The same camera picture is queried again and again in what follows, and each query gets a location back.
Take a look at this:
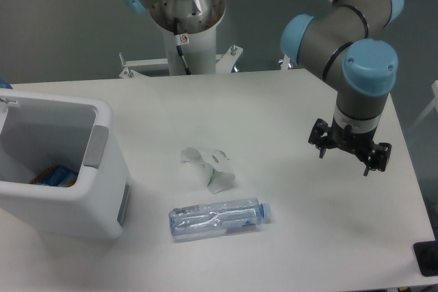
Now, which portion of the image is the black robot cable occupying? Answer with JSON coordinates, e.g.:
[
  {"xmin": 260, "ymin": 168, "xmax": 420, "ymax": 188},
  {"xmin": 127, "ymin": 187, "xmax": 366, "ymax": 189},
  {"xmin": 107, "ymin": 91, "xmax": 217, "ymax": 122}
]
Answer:
[{"xmin": 172, "ymin": 17, "xmax": 192, "ymax": 76}]

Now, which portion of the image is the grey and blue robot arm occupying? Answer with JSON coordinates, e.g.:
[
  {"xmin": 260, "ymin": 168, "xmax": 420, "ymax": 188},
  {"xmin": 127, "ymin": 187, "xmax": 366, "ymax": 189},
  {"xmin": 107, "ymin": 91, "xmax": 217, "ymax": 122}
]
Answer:
[{"xmin": 123, "ymin": 0, "xmax": 404, "ymax": 172}]

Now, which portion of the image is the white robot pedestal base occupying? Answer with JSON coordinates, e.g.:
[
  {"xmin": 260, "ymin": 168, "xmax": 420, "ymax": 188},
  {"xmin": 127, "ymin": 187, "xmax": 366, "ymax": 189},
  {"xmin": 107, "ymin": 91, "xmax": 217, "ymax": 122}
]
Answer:
[{"xmin": 118, "ymin": 0, "xmax": 244, "ymax": 79}]

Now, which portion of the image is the blue and yellow snack packet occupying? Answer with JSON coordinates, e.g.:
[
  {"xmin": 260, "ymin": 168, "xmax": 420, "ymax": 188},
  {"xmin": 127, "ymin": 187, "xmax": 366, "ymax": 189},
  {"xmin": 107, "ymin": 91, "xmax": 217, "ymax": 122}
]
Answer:
[{"xmin": 29, "ymin": 165, "xmax": 79, "ymax": 187}]

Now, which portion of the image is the white plastic trash can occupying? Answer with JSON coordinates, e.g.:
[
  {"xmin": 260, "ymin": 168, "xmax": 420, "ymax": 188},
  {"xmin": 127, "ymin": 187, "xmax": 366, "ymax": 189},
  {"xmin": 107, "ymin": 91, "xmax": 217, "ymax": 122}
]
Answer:
[{"xmin": 1, "ymin": 89, "xmax": 132, "ymax": 239}]

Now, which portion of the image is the white frame at right edge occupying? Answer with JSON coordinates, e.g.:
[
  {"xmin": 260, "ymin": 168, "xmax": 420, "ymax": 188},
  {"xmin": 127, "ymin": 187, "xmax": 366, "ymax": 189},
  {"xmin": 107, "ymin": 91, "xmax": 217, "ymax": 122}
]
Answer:
[{"xmin": 407, "ymin": 81, "xmax": 437, "ymax": 133}]

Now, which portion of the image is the white table clamp bracket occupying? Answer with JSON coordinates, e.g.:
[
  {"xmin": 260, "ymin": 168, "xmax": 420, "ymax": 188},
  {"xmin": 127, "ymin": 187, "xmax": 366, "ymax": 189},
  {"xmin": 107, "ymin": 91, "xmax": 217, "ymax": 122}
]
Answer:
[{"xmin": 278, "ymin": 55, "xmax": 296, "ymax": 70}]

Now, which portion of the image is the black device at table corner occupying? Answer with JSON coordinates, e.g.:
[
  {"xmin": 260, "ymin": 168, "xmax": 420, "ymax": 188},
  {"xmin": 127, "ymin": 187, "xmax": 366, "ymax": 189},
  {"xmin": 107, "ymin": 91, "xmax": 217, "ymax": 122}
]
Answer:
[{"xmin": 413, "ymin": 241, "xmax": 437, "ymax": 277}]

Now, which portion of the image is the clear plastic water bottle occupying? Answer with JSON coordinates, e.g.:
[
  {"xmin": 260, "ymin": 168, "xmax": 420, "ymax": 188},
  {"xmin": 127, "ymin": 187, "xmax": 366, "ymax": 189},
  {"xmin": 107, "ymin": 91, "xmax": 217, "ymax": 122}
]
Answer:
[{"xmin": 168, "ymin": 198, "xmax": 272, "ymax": 241}]

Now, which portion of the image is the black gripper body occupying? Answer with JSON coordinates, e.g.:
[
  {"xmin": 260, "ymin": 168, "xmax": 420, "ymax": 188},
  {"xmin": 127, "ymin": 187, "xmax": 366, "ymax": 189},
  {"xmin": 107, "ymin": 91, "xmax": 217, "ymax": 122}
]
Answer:
[{"xmin": 330, "ymin": 122, "xmax": 376, "ymax": 159}]

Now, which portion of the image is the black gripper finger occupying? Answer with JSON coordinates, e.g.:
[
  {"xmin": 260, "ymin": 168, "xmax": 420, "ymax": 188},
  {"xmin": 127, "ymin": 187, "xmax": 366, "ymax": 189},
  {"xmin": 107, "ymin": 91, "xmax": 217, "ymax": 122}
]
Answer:
[
  {"xmin": 359, "ymin": 142, "xmax": 391, "ymax": 176},
  {"xmin": 308, "ymin": 118, "xmax": 333, "ymax": 159}
]

